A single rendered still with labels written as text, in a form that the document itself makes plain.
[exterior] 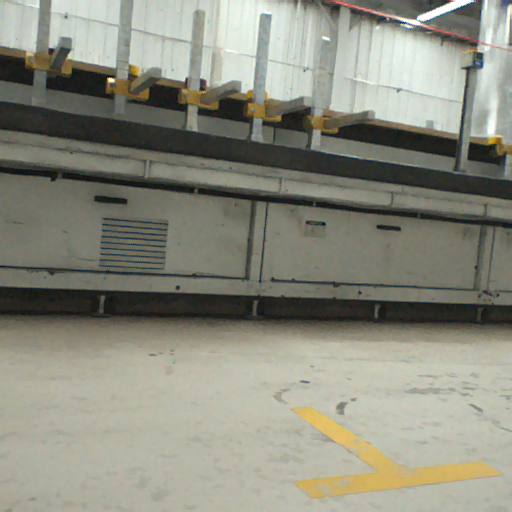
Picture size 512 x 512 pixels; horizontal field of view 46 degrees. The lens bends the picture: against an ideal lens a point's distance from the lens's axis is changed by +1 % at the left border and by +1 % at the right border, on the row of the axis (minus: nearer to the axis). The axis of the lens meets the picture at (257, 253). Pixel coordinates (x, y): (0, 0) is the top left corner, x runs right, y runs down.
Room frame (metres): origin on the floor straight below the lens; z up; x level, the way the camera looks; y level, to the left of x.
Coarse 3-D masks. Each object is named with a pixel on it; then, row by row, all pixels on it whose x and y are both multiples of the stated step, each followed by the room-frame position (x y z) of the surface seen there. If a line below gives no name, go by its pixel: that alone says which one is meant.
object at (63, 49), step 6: (60, 42) 1.64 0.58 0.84; (66, 42) 1.64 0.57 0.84; (72, 42) 1.64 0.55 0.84; (60, 48) 1.65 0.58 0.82; (66, 48) 1.64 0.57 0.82; (54, 54) 1.78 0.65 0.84; (60, 54) 1.71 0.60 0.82; (66, 54) 1.70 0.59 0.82; (54, 60) 1.79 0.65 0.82; (60, 60) 1.78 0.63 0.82; (54, 66) 1.87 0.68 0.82; (60, 66) 1.86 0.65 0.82
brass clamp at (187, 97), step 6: (180, 90) 2.09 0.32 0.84; (186, 90) 2.09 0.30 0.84; (192, 90) 2.09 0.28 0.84; (180, 96) 2.09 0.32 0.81; (186, 96) 2.07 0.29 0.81; (192, 96) 2.09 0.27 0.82; (198, 96) 2.10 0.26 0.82; (180, 102) 2.09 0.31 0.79; (186, 102) 2.09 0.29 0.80; (192, 102) 2.09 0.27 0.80; (198, 102) 2.10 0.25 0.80; (216, 102) 2.13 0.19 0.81; (204, 108) 2.14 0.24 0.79; (210, 108) 2.14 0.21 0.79; (216, 108) 2.13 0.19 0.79
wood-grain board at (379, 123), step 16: (0, 48) 1.98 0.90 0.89; (80, 64) 2.09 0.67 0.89; (96, 64) 2.11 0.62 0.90; (160, 80) 2.21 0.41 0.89; (176, 80) 2.23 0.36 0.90; (240, 96) 2.34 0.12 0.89; (304, 112) 2.48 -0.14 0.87; (336, 112) 2.53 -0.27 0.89; (384, 128) 2.68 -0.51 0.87; (400, 128) 2.67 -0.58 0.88; (416, 128) 2.70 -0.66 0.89; (432, 128) 2.74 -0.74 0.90; (480, 144) 2.88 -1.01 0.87
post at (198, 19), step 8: (200, 8) 2.10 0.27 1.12; (200, 16) 2.10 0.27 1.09; (200, 24) 2.10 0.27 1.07; (192, 32) 2.11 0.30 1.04; (200, 32) 2.10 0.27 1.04; (192, 40) 2.11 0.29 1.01; (200, 40) 2.10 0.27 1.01; (192, 48) 2.10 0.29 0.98; (200, 48) 2.10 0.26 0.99; (192, 56) 2.09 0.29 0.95; (200, 56) 2.10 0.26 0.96; (192, 64) 2.09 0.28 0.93; (200, 64) 2.10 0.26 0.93; (192, 72) 2.09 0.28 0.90; (200, 72) 2.10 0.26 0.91; (192, 80) 2.09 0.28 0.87; (192, 88) 2.09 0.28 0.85; (192, 112) 2.10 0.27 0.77; (184, 120) 2.11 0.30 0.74; (192, 120) 2.10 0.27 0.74
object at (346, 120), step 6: (354, 114) 2.13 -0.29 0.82; (360, 114) 2.09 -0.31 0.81; (366, 114) 2.06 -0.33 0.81; (372, 114) 2.06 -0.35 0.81; (324, 120) 2.31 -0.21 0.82; (330, 120) 2.27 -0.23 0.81; (336, 120) 2.23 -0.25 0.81; (342, 120) 2.20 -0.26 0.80; (348, 120) 2.16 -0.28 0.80; (354, 120) 2.12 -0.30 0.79; (360, 120) 2.10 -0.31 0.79; (366, 120) 2.08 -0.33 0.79; (324, 126) 2.31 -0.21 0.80; (330, 126) 2.27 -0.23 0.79; (336, 126) 2.26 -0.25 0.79; (342, 126) 2.24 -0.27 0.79
